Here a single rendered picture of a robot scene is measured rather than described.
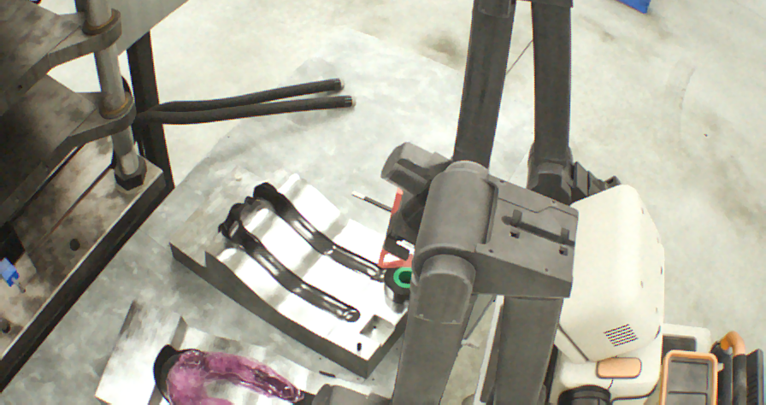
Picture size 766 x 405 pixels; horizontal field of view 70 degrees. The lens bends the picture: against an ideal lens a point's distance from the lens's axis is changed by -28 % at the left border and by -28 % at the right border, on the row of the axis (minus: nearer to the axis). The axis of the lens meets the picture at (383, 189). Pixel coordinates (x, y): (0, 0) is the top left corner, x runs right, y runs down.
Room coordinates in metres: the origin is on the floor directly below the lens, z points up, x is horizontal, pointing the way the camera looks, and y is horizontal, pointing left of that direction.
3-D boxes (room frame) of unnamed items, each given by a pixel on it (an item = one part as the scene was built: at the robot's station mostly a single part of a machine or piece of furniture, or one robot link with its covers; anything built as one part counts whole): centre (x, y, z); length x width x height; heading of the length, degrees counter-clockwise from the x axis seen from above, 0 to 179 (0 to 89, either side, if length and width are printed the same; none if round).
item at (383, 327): (0.67, -0.01, 0.87); 0.05 x 0.05 x 0.04; 62
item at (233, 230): (0.82, 0.15, 0.92); 0.35 x 0.16 x 0.09; 62
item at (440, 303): (0.35, -0.06, 1.40); 0.11 x 0.06 x 0.43; 171
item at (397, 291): (0.77, -0.05, 0.91); 0.08 x 0.08 x 0.04
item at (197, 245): (0.84, 0.16, 0.87); 0.50 x 0.26 x 0.14; 62
